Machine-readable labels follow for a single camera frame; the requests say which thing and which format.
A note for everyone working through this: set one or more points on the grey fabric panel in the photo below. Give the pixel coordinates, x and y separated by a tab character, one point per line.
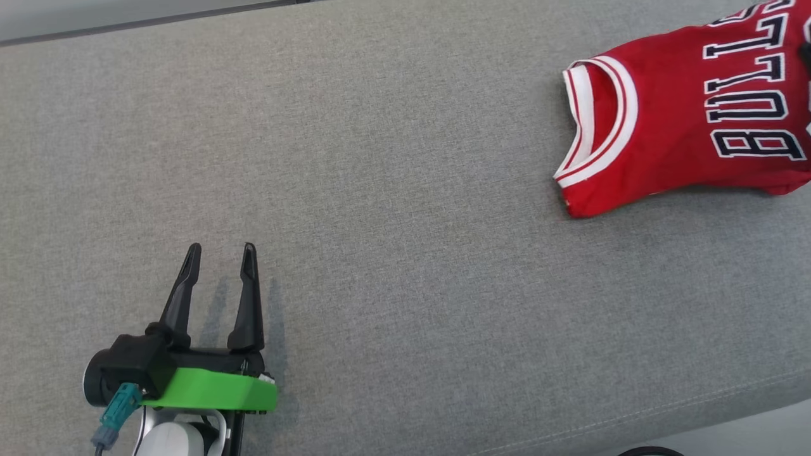
380	253

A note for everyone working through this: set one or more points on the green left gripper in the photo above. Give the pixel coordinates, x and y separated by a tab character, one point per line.
215	389

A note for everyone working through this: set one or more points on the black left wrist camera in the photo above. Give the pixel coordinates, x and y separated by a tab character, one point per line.
123	364

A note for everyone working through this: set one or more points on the red Bulls basketball jersey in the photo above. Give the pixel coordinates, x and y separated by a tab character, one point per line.
659	126

